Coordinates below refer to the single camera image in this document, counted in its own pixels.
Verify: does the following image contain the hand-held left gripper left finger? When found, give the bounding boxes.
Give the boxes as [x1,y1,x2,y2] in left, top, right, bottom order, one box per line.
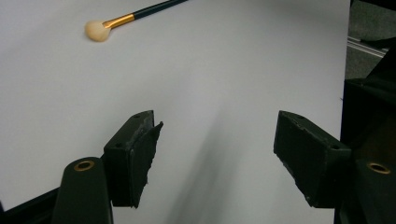
[103,109,164,209]

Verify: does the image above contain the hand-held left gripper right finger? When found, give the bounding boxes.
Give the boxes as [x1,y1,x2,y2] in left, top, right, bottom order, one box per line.
[273,109,353,209]

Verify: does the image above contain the round-head makeup brush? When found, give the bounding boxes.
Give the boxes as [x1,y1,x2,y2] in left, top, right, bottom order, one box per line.
[84,0,190,43]

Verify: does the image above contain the white table cover sheet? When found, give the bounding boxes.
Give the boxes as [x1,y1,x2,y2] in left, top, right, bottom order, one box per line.
[0,0,351,224]

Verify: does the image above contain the aluminium floor rail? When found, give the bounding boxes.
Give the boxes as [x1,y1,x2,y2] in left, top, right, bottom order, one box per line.
[346,35,389,60]

